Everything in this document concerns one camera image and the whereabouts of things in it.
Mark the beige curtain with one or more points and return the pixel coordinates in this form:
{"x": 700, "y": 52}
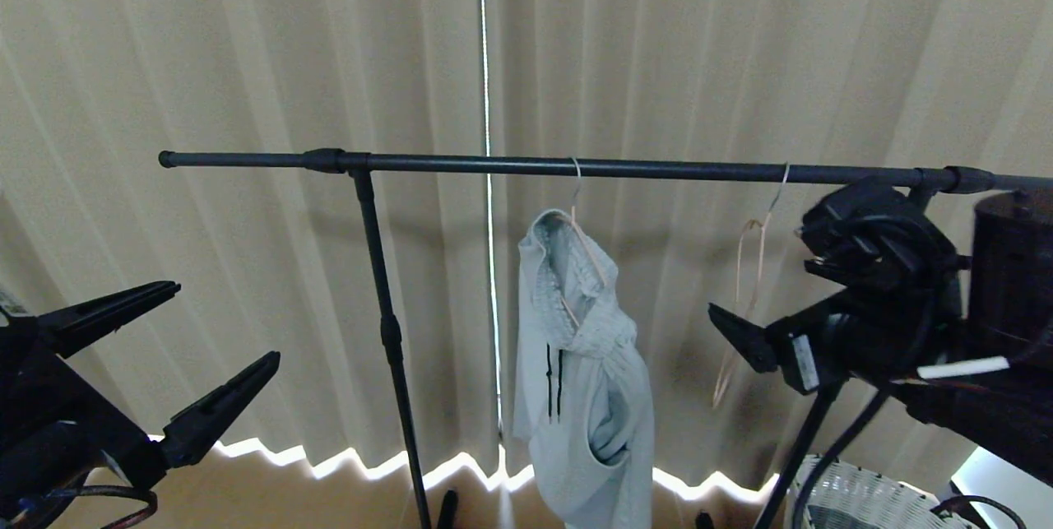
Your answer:
{"x": 206, "y": 44}

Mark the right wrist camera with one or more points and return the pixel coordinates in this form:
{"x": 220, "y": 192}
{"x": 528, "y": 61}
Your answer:
{"x": 864, "y": 225}

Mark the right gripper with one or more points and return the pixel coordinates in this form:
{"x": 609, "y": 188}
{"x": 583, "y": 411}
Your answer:
{"x": 864, "y": 340}

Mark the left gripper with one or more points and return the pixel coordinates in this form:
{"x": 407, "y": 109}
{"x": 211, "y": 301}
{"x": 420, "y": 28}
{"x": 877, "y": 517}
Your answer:
{"x": 57, "y": 422}

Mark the pale grey shorts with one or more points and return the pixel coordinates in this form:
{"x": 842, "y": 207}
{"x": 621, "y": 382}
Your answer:
{"x": 584, "y": 397}

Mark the pink clothes hanger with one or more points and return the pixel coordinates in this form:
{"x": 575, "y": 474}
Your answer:
{"x": 758, "y": 270}
{"x": 590, "y": 252}

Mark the black clothes rack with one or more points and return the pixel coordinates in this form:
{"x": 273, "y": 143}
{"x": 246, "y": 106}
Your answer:
{"x": 658, "y": 170}

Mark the white laundry basket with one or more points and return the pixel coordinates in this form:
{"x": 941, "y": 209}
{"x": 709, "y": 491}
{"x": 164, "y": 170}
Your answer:
{"x": 864, "y": 496}

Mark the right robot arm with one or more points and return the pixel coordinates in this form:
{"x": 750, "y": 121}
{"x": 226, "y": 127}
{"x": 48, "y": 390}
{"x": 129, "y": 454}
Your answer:
{"x": 1016, "y": 266}

